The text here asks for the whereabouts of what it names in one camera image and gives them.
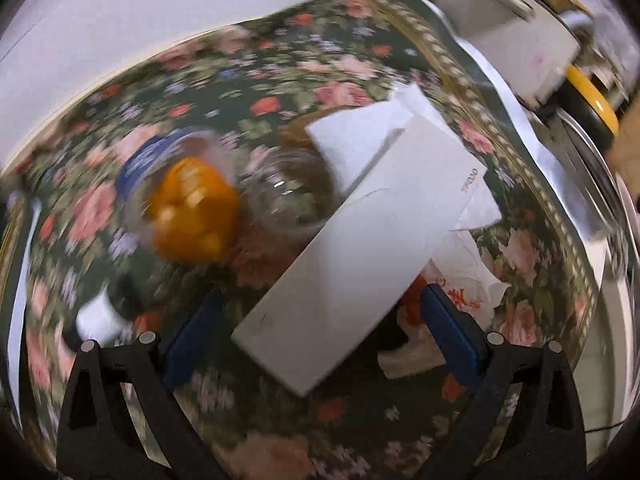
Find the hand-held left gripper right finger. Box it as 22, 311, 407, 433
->
419, 282, 587, 480

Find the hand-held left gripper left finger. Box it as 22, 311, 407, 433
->
56, 287, 228, 480

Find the white paper box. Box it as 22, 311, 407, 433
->
231, 115, 488, 396

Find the orange peel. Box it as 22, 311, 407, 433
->
150, 156, 238, 262

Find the blue Lucky Cup plastic cup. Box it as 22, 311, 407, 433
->
114, 127, 241, 266

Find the crumpled white red-print wrapper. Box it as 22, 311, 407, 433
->
377, 230, 513, 378

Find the clear glass jar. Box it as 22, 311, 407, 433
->
242, 147, 346, 246

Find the steel pot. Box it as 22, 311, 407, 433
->
550, 110, 631, 241

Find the white tissue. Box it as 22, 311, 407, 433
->
305, 82, 503, 231

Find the yellow pot lid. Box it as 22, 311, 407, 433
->
565, 65, 621, 136

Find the floral tablecloth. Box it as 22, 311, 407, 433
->
0, 0, 601, 480

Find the white rice cooker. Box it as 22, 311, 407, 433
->
435, 0, 583, 111

